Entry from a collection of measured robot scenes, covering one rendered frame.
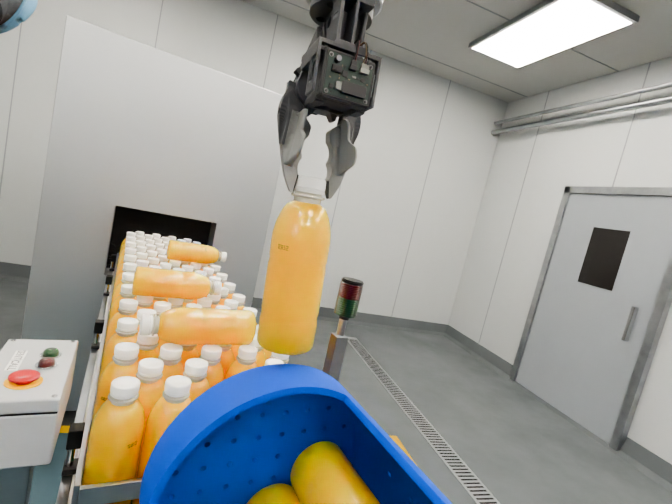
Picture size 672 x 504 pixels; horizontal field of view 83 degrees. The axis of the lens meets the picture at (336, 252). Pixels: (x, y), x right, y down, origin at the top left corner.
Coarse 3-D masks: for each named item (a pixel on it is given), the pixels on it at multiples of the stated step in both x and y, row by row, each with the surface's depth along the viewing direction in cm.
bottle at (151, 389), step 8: (136, 376) 63; (160, 376) 65; (144, 384) 63; (152, 384) 64; (160, 384) 64; (144, 392) 62; (152, 392) 63; (160, 392) 64; (144, 400) 62; (152, 400) 63; (144, 408) 62; (136, 472) 63
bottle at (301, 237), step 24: (288, 216) 44; (312, 216) 44; (288, 240) 44; (312, 240) 44; (288, 264) 44; (312, 264) 44; (264, 288) 47; (288, 288) 44; (312, 288) 45; (264, 312) 46; (288, 312) 45; (312, 312) 46; (264, 336) 46; (288, 336) 45; (312, 336) 47
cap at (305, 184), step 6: (300, 180) 45; (306, 180) 44; (312, 180) 44; (318, 180) 45; (324, 180) 45; (300, 186) 45; (306, 186) 44; (312, 186) 44; (318, 186) 45; (324, 186) 46; (312, 192) 45; (318, 192) 45
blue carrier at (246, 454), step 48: (240, 384) 43; (288, 384) 42; (336, 384) 48; (192, 432) 39; (240, 432) 46; (288, 432) 49; (336, 432) 53; (384, 432) 41; (144, 480) 41; (192, 480) 44; (240, 480) 47; (288, 480) 51; (384, 480) 48
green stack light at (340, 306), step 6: (336, 300) 104; (342, 300) 102; (348, 300) 101; (354, 300) 102; (336, 306) 103; (342, 306) 102; (348, 306) 101; (354, 306) 102; (336, 312) 103; (342, 312) 102; (348, 312) 101; (354, 312) 102
